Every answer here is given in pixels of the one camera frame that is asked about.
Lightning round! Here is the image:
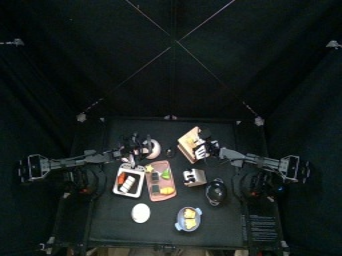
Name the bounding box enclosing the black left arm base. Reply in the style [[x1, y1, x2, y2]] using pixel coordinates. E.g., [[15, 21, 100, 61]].
[[63, 165, 106, 201]]

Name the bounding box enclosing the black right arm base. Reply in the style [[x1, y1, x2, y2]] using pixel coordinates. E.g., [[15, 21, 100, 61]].
[[232, 166, 283, 203]]

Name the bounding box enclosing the white toy egg block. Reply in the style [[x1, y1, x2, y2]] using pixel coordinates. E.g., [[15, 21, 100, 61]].
[[118, 175, 136, 194]]

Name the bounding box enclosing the pink white toy bowl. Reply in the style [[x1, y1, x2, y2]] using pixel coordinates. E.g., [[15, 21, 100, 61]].
[[145, 138, 162, 160]]

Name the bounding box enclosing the wooden toy box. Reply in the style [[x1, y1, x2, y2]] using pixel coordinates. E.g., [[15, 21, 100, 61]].
[[176, 125, 206, 165]]

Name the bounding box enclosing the white rectangular tray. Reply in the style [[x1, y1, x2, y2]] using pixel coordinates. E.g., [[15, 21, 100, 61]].
[[112, 164, 146, 199]]

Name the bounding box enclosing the white toy toaster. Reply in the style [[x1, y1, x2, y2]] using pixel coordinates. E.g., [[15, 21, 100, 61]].
[[181, 168, 208, 188]]

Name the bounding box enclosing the pink rectangular tray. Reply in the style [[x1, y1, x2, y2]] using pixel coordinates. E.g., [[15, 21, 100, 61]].
[[144, 160, 178, 203]]

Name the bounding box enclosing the black toy pot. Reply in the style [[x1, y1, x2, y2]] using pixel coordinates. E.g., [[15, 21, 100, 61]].
[[204, 178, 228, 207]]

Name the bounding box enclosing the white round plate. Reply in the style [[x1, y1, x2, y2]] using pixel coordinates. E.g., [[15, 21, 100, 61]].
[[129, 202, 152, 224]]

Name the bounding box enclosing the yellow toy food in pan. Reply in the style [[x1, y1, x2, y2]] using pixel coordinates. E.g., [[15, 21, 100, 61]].
[[181, 208, 198, 230]]

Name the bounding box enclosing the blue toy pan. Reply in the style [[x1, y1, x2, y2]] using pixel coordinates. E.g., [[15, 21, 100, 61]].
[[173, 206, 204, 233]]

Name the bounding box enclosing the white printed label sticker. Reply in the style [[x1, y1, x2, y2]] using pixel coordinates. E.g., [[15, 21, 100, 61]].
[[248, 214, 277, 243]]

